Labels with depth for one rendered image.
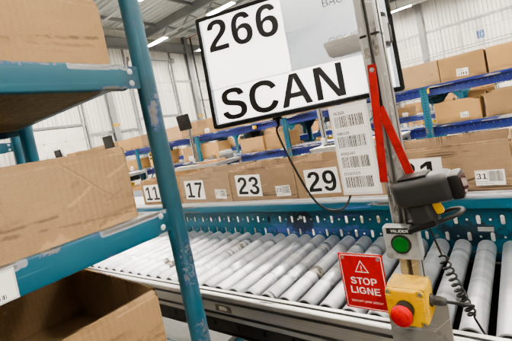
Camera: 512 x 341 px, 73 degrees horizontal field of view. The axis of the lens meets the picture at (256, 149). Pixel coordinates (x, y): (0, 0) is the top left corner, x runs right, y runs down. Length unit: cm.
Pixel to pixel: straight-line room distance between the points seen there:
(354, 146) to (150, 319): 50
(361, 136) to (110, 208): 50
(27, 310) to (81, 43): 49
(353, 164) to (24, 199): 59
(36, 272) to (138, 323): 16
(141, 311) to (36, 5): 40
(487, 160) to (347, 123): 67
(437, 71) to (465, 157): 462
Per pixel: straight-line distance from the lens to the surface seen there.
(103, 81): 48
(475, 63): 585
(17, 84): 44
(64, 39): 51
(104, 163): 50
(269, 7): 94
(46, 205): 47
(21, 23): 50
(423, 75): 594
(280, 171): 160
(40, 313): 79
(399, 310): 74
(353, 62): 87
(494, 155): 133
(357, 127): 75
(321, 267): 122
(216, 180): 187
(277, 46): 91
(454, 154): 134
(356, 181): 78
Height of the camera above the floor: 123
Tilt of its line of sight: 3 degrees down
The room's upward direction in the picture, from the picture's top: 11 degrees counter-clockwise
